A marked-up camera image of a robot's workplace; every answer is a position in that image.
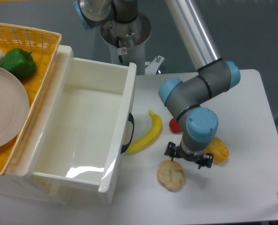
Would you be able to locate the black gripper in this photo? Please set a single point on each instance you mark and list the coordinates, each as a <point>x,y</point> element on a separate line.
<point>203,160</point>

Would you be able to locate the round braided bread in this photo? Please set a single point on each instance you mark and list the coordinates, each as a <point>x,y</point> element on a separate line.
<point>170,174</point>

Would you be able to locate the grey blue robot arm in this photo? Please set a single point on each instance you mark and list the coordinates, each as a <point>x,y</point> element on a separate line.
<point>183,99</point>

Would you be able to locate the pink round plate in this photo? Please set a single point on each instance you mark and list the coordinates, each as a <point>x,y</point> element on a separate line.
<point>14,106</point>

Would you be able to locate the yellow bell pepper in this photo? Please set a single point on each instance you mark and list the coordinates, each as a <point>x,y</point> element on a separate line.
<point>218,149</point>

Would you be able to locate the red bell pepper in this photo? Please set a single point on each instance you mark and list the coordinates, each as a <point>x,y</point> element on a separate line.
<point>174,127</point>

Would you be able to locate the yellow banana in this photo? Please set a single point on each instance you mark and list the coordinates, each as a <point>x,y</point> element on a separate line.
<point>149,137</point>

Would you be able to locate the white open drawer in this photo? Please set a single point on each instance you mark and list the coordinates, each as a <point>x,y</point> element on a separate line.
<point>82,149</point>

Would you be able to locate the white drawer cabinet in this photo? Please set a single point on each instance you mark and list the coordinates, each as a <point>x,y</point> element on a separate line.
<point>19,180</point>

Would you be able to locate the green bell pepper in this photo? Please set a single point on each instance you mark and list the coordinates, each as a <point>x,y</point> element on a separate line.
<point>19,62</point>

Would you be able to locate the black drawer handle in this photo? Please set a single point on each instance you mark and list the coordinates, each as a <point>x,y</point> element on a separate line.
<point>129,134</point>

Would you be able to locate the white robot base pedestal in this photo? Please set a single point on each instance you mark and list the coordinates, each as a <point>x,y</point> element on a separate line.
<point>127,44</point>

